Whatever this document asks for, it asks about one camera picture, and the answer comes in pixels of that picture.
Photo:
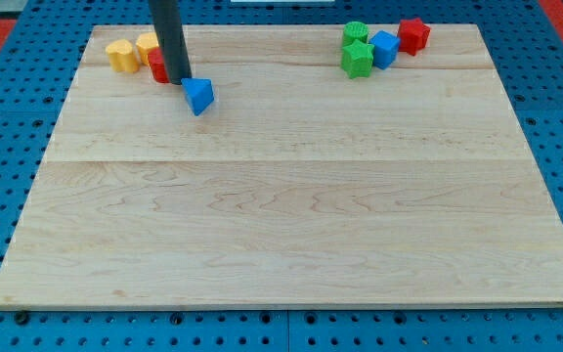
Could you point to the green star block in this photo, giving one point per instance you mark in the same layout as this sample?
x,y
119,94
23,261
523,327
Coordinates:
x,y
357,59

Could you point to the red block behind rod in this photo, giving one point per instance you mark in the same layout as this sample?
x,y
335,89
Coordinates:
x,y
157,67

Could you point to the yellow hexagon block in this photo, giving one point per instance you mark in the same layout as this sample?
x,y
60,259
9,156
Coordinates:
x,y
145,43

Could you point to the red star block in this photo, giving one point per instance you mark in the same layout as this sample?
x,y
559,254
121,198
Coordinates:
x,y
413,35

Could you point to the blue triangle block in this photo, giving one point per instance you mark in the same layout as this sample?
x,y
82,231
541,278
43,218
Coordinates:
x,y
198,94

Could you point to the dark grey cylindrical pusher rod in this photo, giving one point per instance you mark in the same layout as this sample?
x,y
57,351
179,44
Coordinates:
x,y
167,23

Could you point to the yellow heart block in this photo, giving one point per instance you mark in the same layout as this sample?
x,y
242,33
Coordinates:
x,y
121,56

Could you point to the light wooden board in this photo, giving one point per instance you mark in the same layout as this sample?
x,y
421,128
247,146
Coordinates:
x,y
298,188

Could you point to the blue cube block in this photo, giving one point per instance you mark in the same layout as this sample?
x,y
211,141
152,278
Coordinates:
x,y
385,48

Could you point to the green cylinder block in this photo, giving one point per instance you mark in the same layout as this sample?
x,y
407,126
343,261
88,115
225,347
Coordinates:
x,y
354,31

